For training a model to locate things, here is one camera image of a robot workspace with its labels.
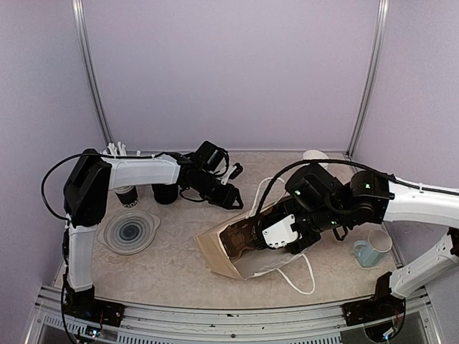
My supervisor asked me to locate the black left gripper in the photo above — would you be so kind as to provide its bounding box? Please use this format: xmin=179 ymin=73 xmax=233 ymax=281
xmin=190 ymin=170 xmax=245 ymax=209

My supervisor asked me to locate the brown cardboard cup carrier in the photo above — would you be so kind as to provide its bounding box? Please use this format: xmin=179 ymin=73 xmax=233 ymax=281
xmin=219 ymin=214 xmax=268 ymax=261

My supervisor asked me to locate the brown paper takeout bag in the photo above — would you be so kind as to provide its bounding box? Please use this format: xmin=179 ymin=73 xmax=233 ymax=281
xmin=193 ymin=177 xmax=316 ymax=296

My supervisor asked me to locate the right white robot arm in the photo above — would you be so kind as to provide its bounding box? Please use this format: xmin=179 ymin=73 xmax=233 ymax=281
xmin=248 ymin=160 xmax=458 ymax=318

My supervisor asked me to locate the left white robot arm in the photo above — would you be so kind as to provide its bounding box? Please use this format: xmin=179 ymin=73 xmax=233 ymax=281
xmin=63 ymin=140 xmax=244 ymax=319

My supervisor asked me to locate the stack of white paper cups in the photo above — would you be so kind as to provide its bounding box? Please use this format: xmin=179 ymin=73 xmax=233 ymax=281
xmin=303 ymin=150 xmax=329 ymax=170

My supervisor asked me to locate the stack of black cup lids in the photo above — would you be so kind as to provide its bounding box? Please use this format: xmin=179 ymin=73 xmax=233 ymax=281
xmin=151 ymin=184 xmax=179 ymax=205

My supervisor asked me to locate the light blue mug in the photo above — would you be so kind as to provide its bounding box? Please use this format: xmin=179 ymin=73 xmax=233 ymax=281
xmin=352 ymin=229 xmax=392 ymax=268

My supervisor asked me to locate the black cup holding straws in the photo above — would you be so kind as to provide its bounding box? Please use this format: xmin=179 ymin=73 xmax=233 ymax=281
xmin=114 ymin=186 xmax=138 ymax=209

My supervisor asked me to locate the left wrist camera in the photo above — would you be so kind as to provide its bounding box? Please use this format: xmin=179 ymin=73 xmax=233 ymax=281
xmin=220 ymin=163 xmax=243 ymax=185

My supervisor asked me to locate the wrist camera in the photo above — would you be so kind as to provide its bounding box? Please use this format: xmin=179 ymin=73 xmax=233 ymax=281
xmin=220 ymin=163 xmax=243 ymax=185
xmin=262 ymin=214 xmax=301 ymax=249

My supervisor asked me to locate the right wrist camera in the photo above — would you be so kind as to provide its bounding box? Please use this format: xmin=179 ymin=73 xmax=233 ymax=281
xmin=262 ymin=214 xmax=301 ymax=249

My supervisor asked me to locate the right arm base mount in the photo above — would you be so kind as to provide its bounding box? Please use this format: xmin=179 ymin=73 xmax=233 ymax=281
xmin=341 ymin=272 xmax=406 ymax=326

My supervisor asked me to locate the aluminium front frame rail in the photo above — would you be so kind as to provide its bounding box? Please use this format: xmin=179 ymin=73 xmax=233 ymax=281
xmin=20 ymin=285 xmax=446 ymax=343

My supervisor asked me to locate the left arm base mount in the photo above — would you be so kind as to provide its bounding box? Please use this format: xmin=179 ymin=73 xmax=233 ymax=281
xmin=63 ymin=283 xmax=125 ymax=328

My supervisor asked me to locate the right aluminium corner post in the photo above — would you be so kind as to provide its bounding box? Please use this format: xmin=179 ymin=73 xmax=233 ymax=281
xmin=346 ymin=0 xmax=390 ymax=158

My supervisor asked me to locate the aluminium corner post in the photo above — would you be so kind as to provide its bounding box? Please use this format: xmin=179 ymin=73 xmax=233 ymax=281
xmin=346 ymin=0 xmax=390 ymax=158
xmin=72 ymin=0 xmax=113 ymax=144

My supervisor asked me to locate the left aluminium corner post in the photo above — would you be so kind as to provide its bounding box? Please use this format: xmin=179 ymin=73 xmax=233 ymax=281
xmin=72 ymin=0 xmax=113 ymax=144

